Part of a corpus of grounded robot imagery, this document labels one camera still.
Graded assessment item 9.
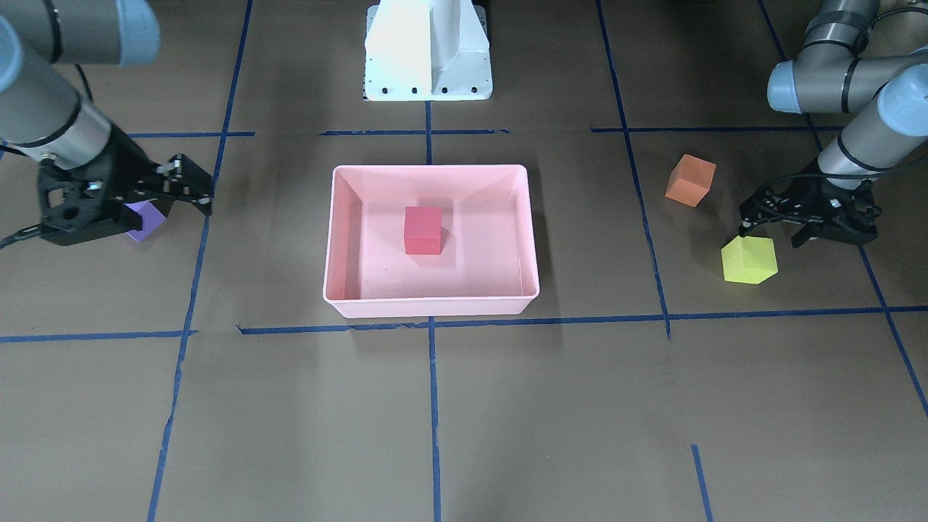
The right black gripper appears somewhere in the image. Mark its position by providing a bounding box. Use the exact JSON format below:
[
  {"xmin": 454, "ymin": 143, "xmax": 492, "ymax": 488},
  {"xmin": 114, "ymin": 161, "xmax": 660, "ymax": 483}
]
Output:
[{"xmin": 38, "ymin": 130, "xmax": 213, "ymax": 247}]

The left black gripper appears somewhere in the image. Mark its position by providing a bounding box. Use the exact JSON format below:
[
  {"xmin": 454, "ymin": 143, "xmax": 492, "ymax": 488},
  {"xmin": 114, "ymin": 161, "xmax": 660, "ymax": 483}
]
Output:
[{"xmin": 738, "ymin": 176, "xmax": 879, "ymax": 249}]

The purple foam block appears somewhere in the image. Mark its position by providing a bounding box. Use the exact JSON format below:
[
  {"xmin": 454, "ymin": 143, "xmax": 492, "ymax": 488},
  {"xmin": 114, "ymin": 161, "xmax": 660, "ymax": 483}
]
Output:
[{"xmin": 125, "ymin": 202, "xmax": 167, "ymax": 242}]

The yellow foam block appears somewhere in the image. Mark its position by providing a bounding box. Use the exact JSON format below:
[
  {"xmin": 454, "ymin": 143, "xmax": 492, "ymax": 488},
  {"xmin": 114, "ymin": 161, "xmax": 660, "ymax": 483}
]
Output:
[{"xmin": 721, "ymin": 236, "xmax": 779, "ymax": 284}]

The red foam block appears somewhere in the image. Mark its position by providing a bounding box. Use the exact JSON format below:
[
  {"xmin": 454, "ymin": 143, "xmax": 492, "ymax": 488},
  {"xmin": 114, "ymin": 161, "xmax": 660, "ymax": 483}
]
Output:
[{"xmin": 403, "ymin": 206, "xmax": 443, "ymax": 255}]

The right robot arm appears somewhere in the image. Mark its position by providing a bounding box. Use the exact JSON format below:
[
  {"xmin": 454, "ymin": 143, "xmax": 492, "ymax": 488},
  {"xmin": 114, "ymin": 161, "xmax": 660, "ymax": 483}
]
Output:
[{"xmin": 1, "ymin": 1, "xmax": 213, "ymax": 247}]

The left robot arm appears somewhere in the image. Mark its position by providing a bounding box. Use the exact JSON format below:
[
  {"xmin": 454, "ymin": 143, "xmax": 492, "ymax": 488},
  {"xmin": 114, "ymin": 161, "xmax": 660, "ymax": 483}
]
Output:
[{"xmin": 738, "ymin": 1, "xmax": 927, "ymax": 248}]

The pink plastic bin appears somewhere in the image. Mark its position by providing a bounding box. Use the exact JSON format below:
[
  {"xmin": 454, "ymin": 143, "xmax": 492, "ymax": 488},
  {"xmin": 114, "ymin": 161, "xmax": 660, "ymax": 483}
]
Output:
[{"xmin": 323, "ymin": 165, "xmax": 540, "ymax": 318}]

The orange foam block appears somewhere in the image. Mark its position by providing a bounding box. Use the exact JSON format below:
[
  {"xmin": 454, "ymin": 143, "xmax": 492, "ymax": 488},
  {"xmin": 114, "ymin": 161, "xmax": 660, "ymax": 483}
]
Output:
[{"xmin": 664, "ymin": 153, "xmax": 717, "ymax": 207}]

